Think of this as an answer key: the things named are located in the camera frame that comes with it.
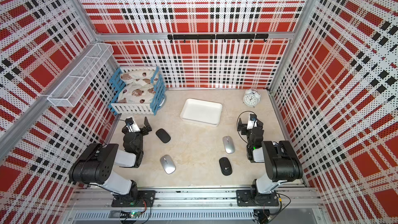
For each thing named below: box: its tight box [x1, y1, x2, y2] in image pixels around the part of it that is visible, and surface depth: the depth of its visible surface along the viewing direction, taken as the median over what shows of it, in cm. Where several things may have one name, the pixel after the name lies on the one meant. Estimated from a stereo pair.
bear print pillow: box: [120, 70, 155, 84], surface depth 111 cm
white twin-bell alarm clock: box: [243, 88, 261, 108], surface depth 107 cm
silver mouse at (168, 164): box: [159, 154, 176, 175], surface depth 86 cm
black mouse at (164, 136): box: [155, 128, 172, 144], surface depth 97 cm
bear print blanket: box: [117, 81, 155, 104], surface depth 110 cm
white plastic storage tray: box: [179, 98, 223, 128], surface depth 110 cm
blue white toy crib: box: [107, 66, 167, 116], surface depth 110 cm
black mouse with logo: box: [218, 157, 233, 176], surface depth 83 cm
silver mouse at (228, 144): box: [222, 135, 235, 154], surface depth 93 cm
